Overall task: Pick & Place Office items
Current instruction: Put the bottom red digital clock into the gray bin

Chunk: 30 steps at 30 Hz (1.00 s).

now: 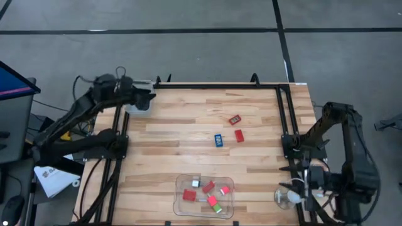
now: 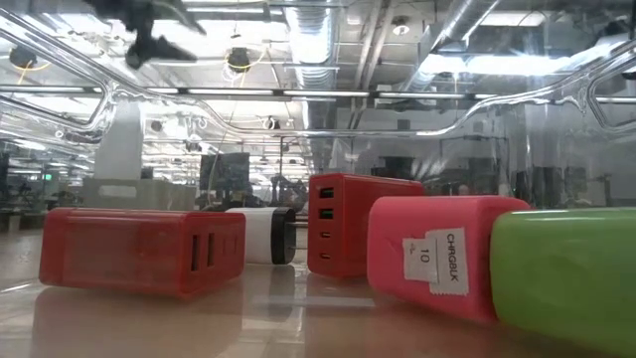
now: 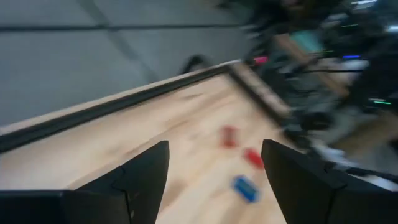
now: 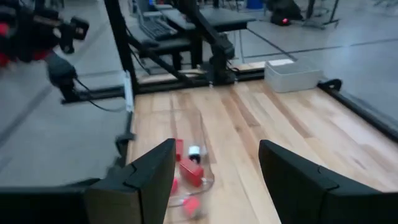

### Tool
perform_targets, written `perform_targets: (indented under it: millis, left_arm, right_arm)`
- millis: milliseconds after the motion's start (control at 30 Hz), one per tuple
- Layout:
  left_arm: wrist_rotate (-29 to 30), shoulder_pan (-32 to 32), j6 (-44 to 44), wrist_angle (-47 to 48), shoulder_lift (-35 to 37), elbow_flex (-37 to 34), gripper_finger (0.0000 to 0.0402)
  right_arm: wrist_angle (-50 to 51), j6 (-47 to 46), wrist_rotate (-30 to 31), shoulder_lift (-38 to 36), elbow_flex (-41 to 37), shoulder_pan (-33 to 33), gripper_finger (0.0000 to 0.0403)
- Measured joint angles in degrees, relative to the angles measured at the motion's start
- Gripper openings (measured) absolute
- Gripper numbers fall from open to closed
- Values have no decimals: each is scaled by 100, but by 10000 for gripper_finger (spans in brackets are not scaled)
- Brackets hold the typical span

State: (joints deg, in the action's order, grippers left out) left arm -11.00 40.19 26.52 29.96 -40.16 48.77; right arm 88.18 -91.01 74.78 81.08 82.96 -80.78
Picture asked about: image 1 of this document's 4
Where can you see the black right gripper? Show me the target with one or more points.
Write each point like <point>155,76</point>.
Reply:
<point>317,180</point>

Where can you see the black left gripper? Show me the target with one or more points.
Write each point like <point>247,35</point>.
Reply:
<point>130,88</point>

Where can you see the red digital clock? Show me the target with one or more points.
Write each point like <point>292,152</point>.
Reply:
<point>235,119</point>
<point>239,135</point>

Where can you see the blue digital clock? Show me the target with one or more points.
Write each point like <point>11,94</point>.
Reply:
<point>218,140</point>

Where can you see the green and white charger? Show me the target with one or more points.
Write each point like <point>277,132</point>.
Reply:
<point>217,208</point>

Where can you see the pink labelled two-port charger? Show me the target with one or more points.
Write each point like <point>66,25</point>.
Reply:
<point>212,200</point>

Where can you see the red four-port charger block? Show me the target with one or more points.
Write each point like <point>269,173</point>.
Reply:
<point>208,186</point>

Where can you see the red two-port charger block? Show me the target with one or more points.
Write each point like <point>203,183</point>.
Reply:
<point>189,195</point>

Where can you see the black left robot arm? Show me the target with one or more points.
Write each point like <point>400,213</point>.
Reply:
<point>78,106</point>

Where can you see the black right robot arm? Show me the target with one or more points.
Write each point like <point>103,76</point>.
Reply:
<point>355,150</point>

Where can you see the grey plastic bin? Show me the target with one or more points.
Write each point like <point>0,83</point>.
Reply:
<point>132,111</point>

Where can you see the white light bulb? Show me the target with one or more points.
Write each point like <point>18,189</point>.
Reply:
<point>293,197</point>

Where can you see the yellow clamp tool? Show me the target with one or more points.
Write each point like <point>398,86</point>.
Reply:
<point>66,136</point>

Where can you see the black stand beam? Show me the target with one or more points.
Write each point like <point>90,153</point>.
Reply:
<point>72,168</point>

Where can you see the clear plastic bin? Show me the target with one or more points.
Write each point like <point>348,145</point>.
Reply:
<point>179,210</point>

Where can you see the white printed papers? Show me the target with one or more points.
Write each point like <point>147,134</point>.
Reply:
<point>53,179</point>

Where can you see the blue computer monitor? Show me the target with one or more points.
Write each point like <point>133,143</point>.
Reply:
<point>12,84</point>

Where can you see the black computer mouse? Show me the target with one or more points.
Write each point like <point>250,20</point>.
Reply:
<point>12,210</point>

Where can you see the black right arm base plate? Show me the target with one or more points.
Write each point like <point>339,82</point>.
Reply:
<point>287,147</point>

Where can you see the black aluminium table frame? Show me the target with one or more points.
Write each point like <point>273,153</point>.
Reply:
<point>220,85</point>

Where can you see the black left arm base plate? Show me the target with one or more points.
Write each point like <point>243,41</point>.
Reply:
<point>94,153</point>

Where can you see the black edge bracket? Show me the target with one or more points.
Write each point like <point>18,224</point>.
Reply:
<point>168,223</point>
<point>235,223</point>

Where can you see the black arched frame clamp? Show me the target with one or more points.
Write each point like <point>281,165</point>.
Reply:
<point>255,78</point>

